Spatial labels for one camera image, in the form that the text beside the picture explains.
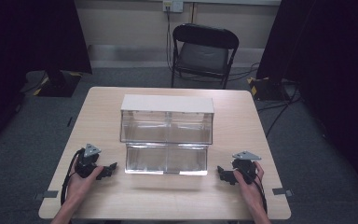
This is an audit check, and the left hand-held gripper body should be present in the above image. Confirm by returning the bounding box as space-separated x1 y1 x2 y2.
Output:
74 143 103 179

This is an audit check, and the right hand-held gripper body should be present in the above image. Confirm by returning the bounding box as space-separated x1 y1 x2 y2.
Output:
231 150 262 185

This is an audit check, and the person's right hand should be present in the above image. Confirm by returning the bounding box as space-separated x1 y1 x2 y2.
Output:
232 161 266 207

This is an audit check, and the person's left hand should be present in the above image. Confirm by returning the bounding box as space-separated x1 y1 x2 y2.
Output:
64 157 105 203

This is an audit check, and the grey tape strip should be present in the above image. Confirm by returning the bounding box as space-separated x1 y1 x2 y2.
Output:
34 189 60 201
271 187 295 198

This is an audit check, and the clear acrylic drawer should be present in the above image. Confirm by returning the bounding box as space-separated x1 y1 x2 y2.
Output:
124 142 210 176

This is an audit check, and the clear drawer cabinet white top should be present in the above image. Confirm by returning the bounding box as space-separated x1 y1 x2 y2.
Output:
118 93 215 146

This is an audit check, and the black stand base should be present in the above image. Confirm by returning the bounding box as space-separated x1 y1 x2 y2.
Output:
247 76 294 103
32 69 84 98

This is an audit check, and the black folding chair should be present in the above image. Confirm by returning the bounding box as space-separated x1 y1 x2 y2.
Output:
170 22 241 91

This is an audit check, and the dark curtain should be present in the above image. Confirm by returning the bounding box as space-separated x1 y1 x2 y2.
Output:
255 0 358 200
0 0 93 157

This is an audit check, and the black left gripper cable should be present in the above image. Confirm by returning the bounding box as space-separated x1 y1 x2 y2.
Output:
60 147 86 207

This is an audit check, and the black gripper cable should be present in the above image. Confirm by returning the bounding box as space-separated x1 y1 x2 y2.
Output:
252 174 269 217
60 147 86 207

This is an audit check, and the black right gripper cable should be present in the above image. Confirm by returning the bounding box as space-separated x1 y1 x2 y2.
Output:
252 174 269 217

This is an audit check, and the black floor cable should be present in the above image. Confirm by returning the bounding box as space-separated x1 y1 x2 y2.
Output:
255 82 303 138

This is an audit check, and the black wall socket cable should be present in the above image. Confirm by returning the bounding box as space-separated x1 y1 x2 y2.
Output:
165 5 177 74

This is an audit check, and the white wall socket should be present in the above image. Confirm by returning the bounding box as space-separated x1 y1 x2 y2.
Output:
162 0 185 14

